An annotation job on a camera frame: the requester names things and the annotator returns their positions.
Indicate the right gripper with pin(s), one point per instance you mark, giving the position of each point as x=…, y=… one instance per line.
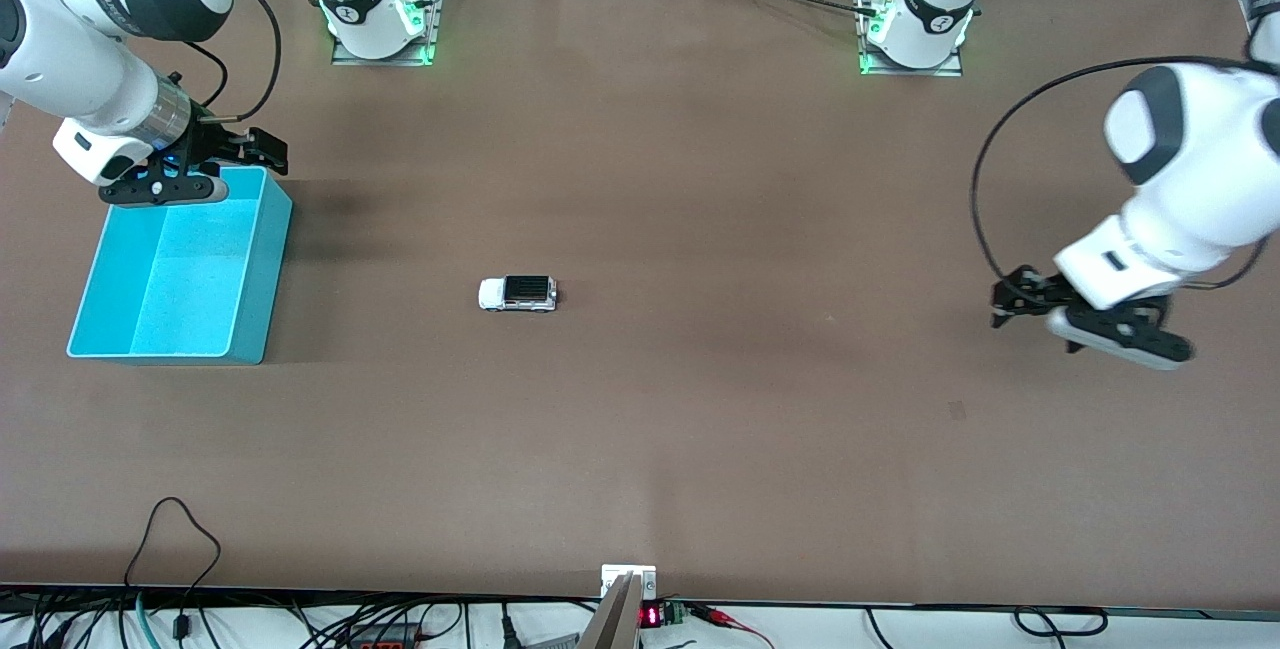
x=213, y=141

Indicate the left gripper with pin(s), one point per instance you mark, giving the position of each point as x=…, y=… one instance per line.
x=1033, y=291

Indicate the white jeep toy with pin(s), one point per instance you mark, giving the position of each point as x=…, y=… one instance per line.
x=518, y=294

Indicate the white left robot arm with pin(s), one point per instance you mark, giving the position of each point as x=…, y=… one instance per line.
x=1200, y=149

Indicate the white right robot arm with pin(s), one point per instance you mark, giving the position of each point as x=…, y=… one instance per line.
x=90, y=59

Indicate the turquoise plastic bin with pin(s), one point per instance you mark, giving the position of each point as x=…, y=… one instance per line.
x=180, y=279

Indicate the red clip leads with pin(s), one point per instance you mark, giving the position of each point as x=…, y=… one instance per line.
x=725, y=617

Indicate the red digit display module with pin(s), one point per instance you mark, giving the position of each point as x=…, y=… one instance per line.
x=652, y=616

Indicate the grey metal bar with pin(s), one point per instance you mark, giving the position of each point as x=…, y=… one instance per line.
x=615, y=619

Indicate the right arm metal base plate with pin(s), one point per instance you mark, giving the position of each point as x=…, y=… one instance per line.
x=432, y=9

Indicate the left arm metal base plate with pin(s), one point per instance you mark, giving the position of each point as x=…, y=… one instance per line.
x=910, y=71

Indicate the small white mounting bracket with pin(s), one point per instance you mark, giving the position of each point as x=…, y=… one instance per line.
x=628, y=571

